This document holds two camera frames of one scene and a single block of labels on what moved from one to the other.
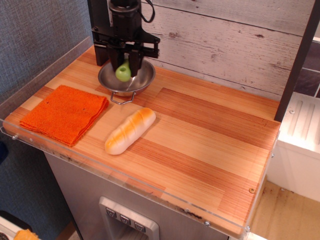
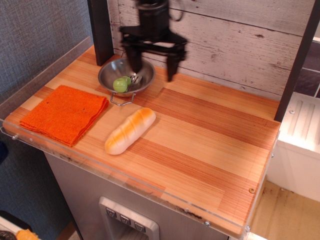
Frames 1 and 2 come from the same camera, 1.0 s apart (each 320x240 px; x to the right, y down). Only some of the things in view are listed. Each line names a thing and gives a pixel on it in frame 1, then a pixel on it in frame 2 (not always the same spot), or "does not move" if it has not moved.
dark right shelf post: [300, 61] does not move
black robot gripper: [125, 30] to [153, 31]
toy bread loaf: [127, 132] does not move
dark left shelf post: [103, 34] does not move
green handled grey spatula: [123, 71] to [121, 84]
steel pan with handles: [124, 92] does not move
